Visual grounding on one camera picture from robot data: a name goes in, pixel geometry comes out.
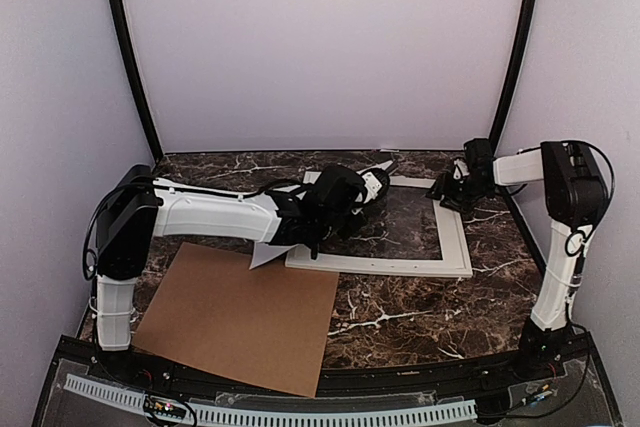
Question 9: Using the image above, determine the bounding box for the small green circuit board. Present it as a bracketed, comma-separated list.
[143, 396, 187, 419]

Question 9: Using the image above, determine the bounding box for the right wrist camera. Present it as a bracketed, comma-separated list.
[451, 158, 469, 183]

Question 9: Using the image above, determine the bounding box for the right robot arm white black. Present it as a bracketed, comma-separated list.
[426, 138, 615, 332]

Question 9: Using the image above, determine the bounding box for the dark landscape photo print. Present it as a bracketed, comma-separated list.
[249, 243, 292, 270]

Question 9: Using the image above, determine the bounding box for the white picture frame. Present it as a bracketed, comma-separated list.
[284, 169, 474, 278]

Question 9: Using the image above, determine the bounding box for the white slotted cable duct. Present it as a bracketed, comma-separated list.
[63, 374, 477, 426]

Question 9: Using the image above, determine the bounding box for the right black corner post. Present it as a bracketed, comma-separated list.
[488, 0, 536, 153]

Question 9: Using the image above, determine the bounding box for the black corner post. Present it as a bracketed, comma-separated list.
[488, 0, 536, 153]
[108, 0, 164, 162]

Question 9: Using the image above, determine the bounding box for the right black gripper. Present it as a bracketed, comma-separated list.
[426, 172, 494, 213]

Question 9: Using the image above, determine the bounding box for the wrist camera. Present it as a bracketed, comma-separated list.
[358, 160, 398, 206]
[451, 158, 469, 183]

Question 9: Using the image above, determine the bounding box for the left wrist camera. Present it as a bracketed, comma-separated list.
[358, 160, 398, 206]

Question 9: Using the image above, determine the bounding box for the black front rail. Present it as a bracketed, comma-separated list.
[89, 352, 567, 397]

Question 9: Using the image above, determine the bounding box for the clear acrylic sheet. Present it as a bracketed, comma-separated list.
[320, 186, 442, 260]

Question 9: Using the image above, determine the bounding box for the brown cardboard backing board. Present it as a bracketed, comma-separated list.
[133, 243, 339, 398]

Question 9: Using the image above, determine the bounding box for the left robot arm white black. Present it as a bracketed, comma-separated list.
[82, 165, 384, 383]

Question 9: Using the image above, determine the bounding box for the white mat board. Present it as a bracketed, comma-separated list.
[288, 171, 471, 273]

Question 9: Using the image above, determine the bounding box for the left black corner post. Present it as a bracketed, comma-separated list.
[108, 0, 164, 162]

